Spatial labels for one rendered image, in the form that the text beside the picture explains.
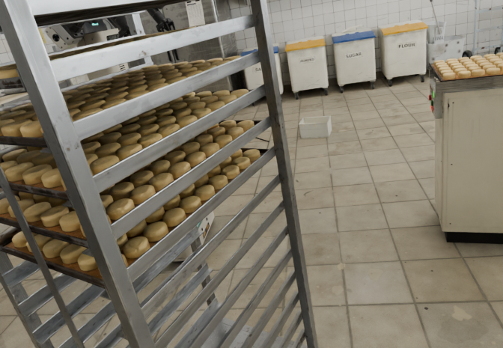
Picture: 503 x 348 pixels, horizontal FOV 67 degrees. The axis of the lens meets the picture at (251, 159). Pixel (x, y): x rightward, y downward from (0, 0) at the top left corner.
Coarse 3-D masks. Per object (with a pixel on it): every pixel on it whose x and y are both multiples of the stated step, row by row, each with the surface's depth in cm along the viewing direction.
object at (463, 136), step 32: (448, 96) 173; (480, 96) 169; (448, 128) 178; (480, 128) 174; (448, 160) 184; (480, 160) 180; (448, 192) 191; (480, 192) 186; (448, 224) 198; (480, 224) 192
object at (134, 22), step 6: (126, 18) 117; (132, 18) 116; (138, 18) 118; (132, 24) 117; (138, 24) 118; (132, 30) 118; (138, 30) 118; (138, 60) 122; (144, 60) 121; (150, 60) 123; (198, 240) 149; (192, 246) 149; (198, 246) 149; (198, 270) 154; (204, 282) 155; (210, 300) 158
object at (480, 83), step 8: (464, 80) 169; (472, 80) 168; (480, 80) 167; (488, 80) 166; (496, 80) 165; (440, 88) 173; (448, 88) 172; (456, 88) 171; (464, 88) 170; (472, 88) 169; (480, 88) 168
